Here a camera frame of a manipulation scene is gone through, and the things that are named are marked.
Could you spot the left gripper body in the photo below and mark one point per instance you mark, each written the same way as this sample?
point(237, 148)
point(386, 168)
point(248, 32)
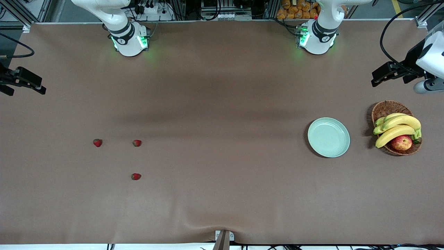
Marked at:
point(411, 56)

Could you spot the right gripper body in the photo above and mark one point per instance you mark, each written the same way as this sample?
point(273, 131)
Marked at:
point(4, 78)

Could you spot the red strawberry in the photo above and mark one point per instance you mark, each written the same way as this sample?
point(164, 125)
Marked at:
point(136, 176)
point(97, 142)
point(137, 143)

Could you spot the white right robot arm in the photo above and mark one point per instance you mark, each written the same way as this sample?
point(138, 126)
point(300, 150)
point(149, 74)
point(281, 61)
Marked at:
point(126, 38)

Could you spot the light green round plate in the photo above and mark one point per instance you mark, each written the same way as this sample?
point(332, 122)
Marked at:
point(329, 137)

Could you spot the brown wicker basket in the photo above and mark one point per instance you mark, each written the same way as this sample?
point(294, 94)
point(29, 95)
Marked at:
point(386, 108)

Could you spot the yellow banana bunch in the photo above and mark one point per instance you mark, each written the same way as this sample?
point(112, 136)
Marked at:
point(399, 121)

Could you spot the red apple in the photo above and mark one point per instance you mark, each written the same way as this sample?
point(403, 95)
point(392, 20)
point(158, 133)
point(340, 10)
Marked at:
point(401, 142)

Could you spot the pile of orange buns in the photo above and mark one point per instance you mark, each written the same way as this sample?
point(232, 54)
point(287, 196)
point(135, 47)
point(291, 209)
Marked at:
point(295, 8)

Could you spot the white power strip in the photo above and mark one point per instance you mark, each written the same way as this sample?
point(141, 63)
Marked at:
point(152, 10)

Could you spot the white terminal block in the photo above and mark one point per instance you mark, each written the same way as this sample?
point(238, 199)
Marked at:
point(229, 16)

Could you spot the brown table mat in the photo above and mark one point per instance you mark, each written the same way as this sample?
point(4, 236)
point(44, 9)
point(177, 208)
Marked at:
point(222, 104)

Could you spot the aluminium frame profile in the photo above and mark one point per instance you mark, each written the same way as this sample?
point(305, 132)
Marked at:
point(426, 15)
point(20, 17)

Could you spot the metal camera post bracket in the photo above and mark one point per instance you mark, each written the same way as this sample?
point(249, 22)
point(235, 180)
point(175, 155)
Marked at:
point(222, 241)

